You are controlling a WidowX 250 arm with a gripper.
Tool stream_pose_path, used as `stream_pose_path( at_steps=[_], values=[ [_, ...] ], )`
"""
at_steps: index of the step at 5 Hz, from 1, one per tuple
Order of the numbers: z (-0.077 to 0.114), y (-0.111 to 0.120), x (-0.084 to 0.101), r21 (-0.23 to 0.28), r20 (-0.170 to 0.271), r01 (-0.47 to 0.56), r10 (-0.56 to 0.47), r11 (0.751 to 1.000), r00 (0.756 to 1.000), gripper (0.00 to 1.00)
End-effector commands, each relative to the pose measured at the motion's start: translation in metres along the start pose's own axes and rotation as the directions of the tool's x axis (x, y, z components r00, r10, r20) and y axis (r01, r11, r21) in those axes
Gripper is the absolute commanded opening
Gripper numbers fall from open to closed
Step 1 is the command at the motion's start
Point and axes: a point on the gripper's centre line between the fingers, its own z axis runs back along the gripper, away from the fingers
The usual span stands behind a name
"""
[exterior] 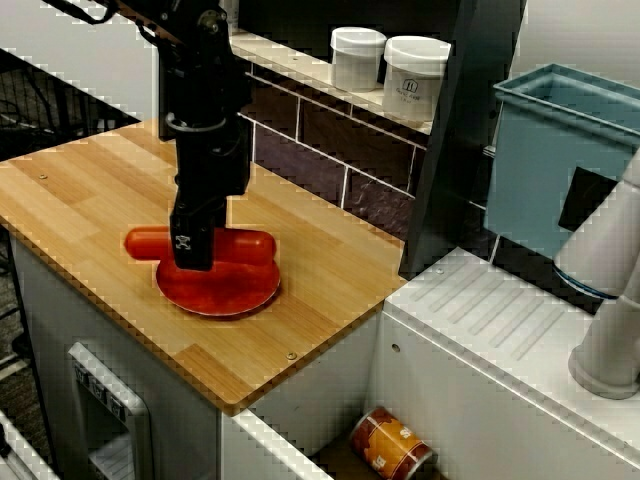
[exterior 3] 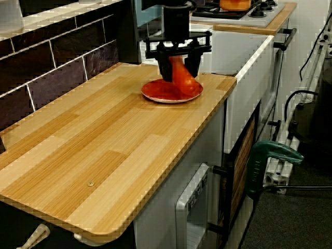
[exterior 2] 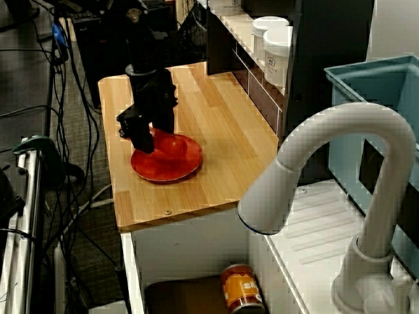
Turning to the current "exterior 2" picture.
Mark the black computer tower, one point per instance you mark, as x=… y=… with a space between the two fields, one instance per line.
x=91 y=65

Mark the dark grey desk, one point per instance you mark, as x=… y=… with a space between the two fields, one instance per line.
x=23 y=75

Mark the green clamp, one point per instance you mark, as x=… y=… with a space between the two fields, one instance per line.
x=36 y=142

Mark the light wooden shelf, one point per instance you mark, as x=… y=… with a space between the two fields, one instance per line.
x=239 y=29

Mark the dark tile backsplash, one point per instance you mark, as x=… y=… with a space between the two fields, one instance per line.
x=262 y=98

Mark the white toy sink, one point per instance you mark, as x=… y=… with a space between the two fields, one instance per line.
x=320 y=222

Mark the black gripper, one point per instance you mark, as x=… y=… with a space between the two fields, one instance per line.
x=150 y=91

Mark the aluminium frame rail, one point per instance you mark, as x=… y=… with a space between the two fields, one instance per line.
x=31 y=196

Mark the orange soup can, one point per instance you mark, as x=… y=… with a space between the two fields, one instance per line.
x=239 y=288

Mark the red round plate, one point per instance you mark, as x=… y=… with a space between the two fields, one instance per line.
x=170 y=170

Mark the red toy sausage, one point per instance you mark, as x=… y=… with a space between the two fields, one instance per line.
x=173 y=145

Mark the black toy kitchen hutch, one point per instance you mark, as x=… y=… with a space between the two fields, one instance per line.
x=327 y=49

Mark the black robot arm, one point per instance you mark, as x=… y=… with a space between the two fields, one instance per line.
x=144 y=49

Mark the grey toy faucet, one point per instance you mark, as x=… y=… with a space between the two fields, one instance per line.
x=268 y=196

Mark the plain white plastic jar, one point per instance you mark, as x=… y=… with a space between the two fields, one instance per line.
x=265 y=32

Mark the black square patch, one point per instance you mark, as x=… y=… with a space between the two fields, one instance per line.
x=371 y=167

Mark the black device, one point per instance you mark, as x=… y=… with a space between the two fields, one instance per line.
x=8 y=202

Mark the teal plastic bin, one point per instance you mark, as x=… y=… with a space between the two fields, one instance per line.
x=370 y=88

